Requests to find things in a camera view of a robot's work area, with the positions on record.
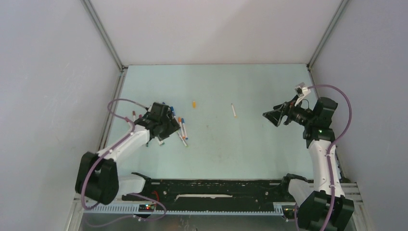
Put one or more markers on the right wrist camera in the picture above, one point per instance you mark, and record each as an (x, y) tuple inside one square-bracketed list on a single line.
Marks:
[(302, 91)]

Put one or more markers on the controller board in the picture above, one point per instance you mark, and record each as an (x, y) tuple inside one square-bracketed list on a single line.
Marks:
[(146, 208), (289, 211)]

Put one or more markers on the right controller board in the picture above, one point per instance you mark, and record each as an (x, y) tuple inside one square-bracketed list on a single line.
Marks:
[(289, 211)]

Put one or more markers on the large blue marker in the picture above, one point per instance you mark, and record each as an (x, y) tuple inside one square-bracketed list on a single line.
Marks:
[(173, 111)]

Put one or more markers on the white cable duct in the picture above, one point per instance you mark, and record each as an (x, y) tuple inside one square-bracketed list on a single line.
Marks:
[(136, 209)]

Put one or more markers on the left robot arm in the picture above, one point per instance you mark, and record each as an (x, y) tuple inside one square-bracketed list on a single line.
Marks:
[(98, 178)]

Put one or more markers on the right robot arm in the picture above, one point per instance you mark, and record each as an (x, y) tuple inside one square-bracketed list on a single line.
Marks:
[(325, 206)]

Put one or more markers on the orange cap marker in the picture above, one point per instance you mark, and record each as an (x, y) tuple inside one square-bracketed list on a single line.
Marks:
[(181, 127)]

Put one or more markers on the left controller board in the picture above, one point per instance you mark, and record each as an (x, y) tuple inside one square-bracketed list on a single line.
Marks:
[(146, 208)]

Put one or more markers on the light green pen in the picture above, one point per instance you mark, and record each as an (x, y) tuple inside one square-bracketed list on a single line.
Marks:
[(182, 139)]

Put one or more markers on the yellow pen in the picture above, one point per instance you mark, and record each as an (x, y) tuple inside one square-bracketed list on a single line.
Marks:
[(233, 110)]

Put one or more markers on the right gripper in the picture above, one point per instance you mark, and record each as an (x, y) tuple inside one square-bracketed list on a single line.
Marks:
[(288, 109)]

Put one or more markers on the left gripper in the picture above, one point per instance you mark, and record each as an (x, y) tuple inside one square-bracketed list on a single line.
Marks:
[(172, 126)]

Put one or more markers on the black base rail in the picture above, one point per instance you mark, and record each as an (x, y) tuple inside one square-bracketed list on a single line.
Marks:
[(218, 195)]

